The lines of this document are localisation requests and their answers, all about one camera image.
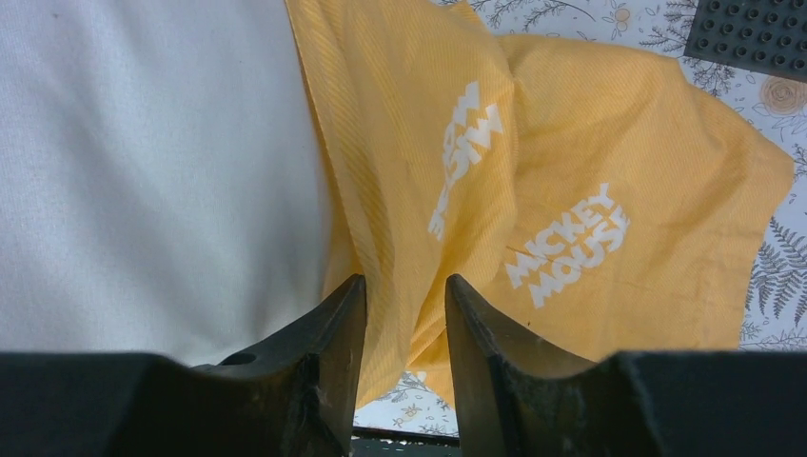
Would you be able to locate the floral tablecloth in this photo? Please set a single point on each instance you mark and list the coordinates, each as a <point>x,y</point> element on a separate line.
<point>775,303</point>

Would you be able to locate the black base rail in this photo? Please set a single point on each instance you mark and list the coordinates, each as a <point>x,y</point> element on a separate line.
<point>378,442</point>

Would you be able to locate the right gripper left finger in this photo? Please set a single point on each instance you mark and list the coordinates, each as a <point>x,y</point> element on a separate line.
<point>292,394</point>

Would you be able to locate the orange pillowcase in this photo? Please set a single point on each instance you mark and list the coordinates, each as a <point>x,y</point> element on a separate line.
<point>587,191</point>

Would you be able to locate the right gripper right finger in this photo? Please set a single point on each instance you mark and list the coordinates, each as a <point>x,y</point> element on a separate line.
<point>518,395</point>

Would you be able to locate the white pillow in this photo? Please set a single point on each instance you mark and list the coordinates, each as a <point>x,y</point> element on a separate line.
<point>162,188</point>

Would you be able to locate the dark grey building plate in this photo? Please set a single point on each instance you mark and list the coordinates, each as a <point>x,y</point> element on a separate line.
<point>763,36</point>

